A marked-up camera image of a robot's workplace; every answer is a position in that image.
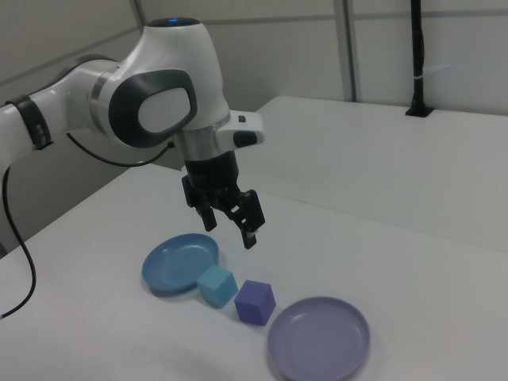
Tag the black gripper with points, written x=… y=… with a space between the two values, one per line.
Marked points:
x=212 y=174

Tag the teal cube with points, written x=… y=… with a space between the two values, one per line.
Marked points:
x=216 y=287

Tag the purple cube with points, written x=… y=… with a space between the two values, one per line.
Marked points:
x=254 y=303

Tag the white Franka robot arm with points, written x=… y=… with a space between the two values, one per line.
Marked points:
x=170 y=51

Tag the blue plate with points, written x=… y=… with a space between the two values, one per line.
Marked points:
x=174 y=262

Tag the purple plate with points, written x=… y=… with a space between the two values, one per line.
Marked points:
x=317 y=337

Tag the grey partition post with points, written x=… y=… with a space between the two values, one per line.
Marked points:
x=346 y=47

